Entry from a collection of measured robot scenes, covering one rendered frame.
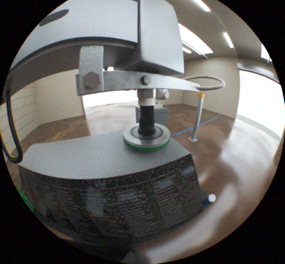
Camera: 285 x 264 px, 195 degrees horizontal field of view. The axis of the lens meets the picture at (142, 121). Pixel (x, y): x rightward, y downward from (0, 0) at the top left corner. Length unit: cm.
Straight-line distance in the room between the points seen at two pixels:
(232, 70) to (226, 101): 222
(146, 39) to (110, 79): 13
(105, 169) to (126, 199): 12
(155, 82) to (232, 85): 647
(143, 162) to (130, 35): 37
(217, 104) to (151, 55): 665
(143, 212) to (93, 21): 52
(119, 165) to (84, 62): 30
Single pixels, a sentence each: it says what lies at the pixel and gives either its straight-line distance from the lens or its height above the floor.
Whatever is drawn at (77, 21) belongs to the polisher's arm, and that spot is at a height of 123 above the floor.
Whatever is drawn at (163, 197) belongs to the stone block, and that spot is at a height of 74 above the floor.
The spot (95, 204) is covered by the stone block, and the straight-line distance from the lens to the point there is 34.
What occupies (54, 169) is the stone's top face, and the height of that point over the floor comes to 83.
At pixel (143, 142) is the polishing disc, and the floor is 88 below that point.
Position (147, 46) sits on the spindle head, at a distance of 23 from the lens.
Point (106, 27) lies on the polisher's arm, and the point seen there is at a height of 121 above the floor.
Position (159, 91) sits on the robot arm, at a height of 105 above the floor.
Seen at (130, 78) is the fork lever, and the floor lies 109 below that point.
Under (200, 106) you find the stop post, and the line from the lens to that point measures 190.
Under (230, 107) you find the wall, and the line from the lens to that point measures 660.
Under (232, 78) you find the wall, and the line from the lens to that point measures 674.
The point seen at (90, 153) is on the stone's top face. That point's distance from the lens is 40.
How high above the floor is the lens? 106
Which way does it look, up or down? 21 degrees down
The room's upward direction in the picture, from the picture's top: 1 degrees counter-clockwise
